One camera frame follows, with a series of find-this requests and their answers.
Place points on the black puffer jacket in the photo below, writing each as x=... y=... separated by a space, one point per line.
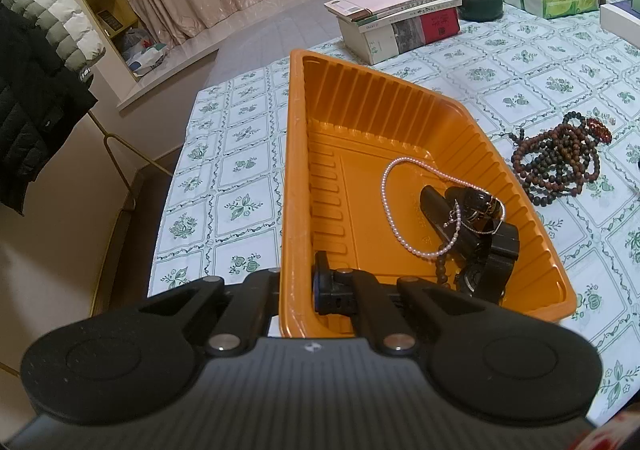
x=41 y=103

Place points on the yellow bookshelf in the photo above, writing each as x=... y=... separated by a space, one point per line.
x=128 y=34

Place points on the floral green white tablecloth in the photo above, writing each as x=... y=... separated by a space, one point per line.
x=517 y=74

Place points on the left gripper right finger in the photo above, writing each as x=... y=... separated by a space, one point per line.
x=358 y=295

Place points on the orange plastic tray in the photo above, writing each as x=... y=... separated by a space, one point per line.
x=360 y=147

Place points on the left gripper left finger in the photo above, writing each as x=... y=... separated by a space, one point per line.
x=248 y=313

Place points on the long white box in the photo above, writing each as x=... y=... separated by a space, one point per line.
x=621 y=20

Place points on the black fitness band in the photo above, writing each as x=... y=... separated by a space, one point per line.
x=478 y=265

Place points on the white grey puffer jacket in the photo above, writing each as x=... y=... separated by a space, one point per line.
x=68 y=30

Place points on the black gold wristwatch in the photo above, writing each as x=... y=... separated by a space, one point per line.
x=481 y=212

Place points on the thick white red book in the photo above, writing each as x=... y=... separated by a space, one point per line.
x=389 y=41

